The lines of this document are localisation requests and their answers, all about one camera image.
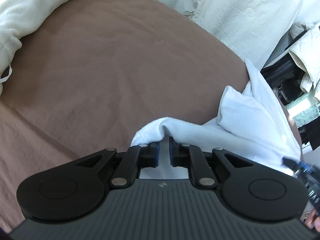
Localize cream pillow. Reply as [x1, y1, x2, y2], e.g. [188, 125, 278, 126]
[1, 0, 69, 90]

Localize white garment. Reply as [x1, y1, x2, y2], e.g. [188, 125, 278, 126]
[131, 60, 301, 176]

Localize mint green cloth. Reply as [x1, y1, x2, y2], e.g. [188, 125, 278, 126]
[289, 97, 319, 128]

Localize brown bed sheet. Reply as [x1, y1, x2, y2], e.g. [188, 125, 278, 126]
[0, 0, 301, 233]

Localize person's right hand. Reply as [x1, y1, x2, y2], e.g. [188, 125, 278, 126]
[305, 209, 320, 232]

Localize cream fleece blanket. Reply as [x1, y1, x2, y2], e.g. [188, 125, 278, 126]
[158, 0, 319, 69]

